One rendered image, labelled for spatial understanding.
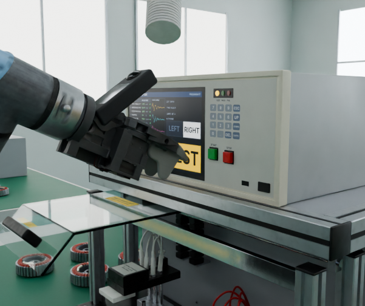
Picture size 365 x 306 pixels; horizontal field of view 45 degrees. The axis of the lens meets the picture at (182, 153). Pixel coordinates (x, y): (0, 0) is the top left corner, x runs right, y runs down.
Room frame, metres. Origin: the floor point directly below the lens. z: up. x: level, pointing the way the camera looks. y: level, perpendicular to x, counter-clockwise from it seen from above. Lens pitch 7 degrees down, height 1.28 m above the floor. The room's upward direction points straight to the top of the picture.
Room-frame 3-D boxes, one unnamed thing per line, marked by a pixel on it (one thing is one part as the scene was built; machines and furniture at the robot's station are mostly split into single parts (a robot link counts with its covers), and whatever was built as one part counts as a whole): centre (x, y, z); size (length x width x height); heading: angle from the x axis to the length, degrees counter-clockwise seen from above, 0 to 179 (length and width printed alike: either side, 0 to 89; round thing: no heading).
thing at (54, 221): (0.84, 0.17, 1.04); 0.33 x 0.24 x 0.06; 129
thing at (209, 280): (0.90, -0.10, 0.92); 0.66 x 0.01 x 0.30; 39
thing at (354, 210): (0.94, -0.15, 1.09); 0.68 x 0.44 x 0.05; 39
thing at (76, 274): (1.22, 0.27, 0.77); 0.11 x 0.11 x 0.04
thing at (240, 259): (0.81, 0.02, 1.03); 0.62 x 0.01 x 0.03; 39
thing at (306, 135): (0.93, -0.16, 1.22); 0.44 x 0.39 x 0.20; 39
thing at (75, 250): (1.40, 0.31, 0.77); 0.11 x 0.11 x 0.04
